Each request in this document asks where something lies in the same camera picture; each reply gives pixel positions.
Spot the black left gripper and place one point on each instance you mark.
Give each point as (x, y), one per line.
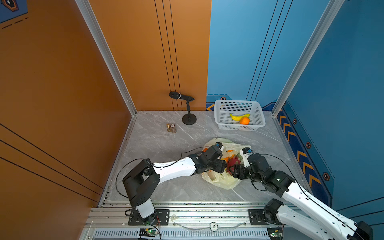
(221, 166)

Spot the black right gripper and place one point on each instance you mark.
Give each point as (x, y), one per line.
(240, 175)

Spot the yellowish plastic bag orange print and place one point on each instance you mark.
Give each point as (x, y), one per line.
(225, 180)

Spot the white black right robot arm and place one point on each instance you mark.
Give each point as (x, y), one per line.
(296, 207)

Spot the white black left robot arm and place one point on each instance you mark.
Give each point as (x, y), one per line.
(142, 180)

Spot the pink dragon fruit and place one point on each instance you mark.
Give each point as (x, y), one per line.
(231, 161)

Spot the yellow banana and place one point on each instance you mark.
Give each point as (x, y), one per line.
(239, 118)

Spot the white perforated plastic basket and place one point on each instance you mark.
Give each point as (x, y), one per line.
(223, 109)

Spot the black microphone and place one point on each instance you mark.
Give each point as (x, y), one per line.
(178, 96)

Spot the green circuit board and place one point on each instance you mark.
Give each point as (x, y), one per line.
(148, 233)

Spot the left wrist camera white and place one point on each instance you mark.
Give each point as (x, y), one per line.
(220, 146)

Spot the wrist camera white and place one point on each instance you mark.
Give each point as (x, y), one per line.
(245, 153)
(220, 146)

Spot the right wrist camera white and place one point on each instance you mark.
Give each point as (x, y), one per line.
(245, 153)

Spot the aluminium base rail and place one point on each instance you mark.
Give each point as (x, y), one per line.
(187, 221)

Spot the aluminium corner frame post right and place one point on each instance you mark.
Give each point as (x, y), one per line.
(317, 36)

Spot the aluminium corner frame post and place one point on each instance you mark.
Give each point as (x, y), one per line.
(317, 36)
(101, 42)

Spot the aluminium corner frame post left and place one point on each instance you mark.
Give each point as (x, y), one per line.
(101, 42)

